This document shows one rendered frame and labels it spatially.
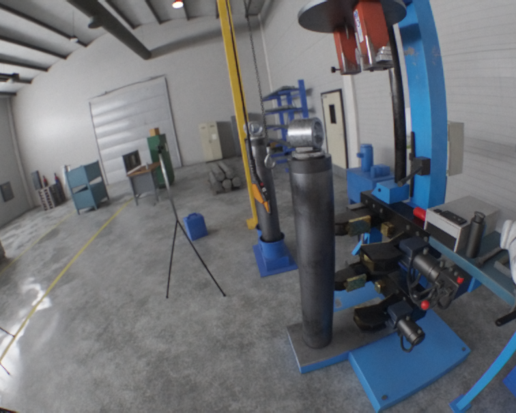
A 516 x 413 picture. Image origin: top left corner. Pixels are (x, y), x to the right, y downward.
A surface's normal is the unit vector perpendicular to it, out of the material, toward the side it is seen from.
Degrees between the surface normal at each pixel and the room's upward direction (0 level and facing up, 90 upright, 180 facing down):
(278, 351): 0
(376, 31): 90
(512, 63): 90
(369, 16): 90
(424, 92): 90
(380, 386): 0
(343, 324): 0
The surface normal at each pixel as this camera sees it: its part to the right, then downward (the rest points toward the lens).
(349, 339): -0.15, -0.92
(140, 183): 0.15, 0.33
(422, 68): -0.98, 0.19
